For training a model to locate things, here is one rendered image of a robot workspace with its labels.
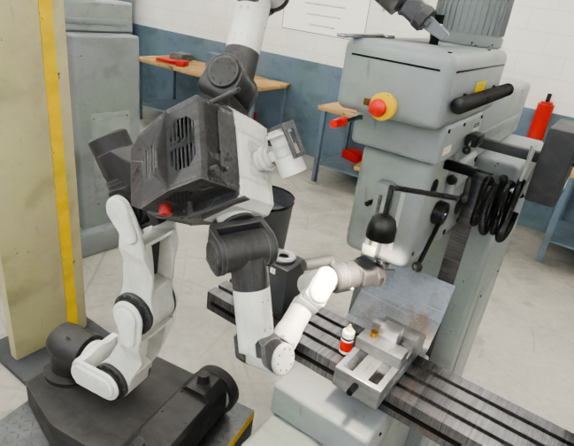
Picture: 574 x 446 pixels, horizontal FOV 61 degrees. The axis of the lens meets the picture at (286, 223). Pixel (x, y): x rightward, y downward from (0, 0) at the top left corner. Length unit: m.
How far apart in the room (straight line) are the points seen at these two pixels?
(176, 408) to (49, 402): 0.44
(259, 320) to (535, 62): 4.71
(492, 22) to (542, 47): 4.05
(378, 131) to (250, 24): 0.42
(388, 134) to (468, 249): 0.69
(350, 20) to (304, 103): 1.17
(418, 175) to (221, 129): 0.51
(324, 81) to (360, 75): 5.22
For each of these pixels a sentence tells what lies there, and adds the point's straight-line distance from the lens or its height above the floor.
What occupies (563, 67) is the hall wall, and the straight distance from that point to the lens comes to 5.49.
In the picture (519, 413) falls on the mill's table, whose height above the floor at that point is 0.92.
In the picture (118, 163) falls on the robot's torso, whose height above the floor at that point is 1.50.
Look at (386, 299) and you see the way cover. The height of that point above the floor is 0.95.
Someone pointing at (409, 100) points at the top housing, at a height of 1.78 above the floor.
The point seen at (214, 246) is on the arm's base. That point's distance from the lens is 1.09.
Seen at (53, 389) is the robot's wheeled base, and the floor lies 0.57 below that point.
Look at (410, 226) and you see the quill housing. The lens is 1.32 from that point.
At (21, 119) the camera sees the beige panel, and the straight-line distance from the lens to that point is 2.51.
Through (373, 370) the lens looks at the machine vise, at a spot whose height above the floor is 1.00.
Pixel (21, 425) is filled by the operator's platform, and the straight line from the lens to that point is 2.19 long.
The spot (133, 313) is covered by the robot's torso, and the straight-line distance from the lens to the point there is 1.55.
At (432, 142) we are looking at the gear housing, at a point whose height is 1.68.
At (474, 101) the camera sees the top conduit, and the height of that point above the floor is 1.80.
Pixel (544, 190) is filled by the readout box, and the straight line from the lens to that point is 1.51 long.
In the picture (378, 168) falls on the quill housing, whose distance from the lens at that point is 1.31.
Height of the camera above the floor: 1.97
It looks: 25 degrees down
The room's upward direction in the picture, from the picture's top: 8 degrees clockwise
